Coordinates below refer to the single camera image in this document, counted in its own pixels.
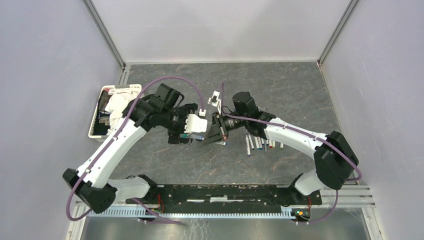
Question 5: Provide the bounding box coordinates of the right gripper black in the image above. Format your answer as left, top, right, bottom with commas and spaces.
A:
202, 111, 248, 146

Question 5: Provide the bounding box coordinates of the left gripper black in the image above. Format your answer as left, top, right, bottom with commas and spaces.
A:
160, 103, 198, 144

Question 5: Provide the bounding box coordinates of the black gel pen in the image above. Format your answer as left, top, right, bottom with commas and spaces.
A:
254, 137, 260, 150

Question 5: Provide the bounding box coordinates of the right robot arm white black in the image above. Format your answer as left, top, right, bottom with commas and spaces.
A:
203, 91, 362, 204

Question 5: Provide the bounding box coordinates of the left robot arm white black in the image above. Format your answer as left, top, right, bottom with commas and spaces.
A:
62, 83, 208, 214

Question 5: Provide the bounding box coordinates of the white crumpled cloth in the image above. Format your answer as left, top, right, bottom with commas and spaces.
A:
105, 91, 138, 129

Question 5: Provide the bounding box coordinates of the white plastic basket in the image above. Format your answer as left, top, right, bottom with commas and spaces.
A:
87, 84, 142, 142

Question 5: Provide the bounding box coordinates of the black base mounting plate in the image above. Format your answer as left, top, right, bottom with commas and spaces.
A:
140, 184, 323, 214

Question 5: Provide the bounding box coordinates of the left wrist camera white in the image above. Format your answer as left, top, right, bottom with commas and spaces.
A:
184, 109, 208, 134

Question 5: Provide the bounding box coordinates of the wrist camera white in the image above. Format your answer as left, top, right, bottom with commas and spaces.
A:
184, 109, 208, 134
207, 90, 222, 115

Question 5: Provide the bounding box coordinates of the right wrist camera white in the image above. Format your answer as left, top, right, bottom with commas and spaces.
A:
207, 90, 222, 115

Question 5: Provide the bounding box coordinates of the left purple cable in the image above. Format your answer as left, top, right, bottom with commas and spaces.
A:
65, 75, 207, 225

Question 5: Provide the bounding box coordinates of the purple cable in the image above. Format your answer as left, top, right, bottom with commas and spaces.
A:
65, 75, 207, 225
216, 82, 363, 225

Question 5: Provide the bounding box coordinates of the white slotted cable duct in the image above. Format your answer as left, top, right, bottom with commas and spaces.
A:
86, 206, 299, 220

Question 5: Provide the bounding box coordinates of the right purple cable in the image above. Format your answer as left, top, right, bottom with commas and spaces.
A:
216, 82, 363, 225

